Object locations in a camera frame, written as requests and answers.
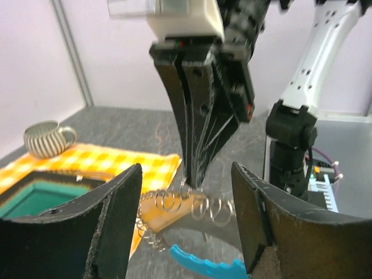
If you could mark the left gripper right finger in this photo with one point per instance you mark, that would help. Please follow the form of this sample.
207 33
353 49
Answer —
285 237

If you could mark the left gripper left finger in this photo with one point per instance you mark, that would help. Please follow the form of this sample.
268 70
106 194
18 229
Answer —
88 237

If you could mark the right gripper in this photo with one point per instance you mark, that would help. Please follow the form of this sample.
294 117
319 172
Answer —
210 91

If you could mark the large keyring organiser with rings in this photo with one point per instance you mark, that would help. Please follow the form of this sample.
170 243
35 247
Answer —
162 210

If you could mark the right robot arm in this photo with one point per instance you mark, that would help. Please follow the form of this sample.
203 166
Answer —
291 122

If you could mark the black teal square plate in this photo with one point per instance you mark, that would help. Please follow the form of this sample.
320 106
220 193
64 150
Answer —
41 190

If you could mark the orange checkered cloth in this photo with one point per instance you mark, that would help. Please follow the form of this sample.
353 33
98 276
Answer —
103 162

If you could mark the striped mug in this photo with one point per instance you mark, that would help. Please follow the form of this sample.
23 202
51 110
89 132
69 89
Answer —
48 139

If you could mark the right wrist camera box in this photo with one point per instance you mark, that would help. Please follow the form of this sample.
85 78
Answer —
190 18

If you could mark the white cable duct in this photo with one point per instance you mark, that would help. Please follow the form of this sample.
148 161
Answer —
321 192

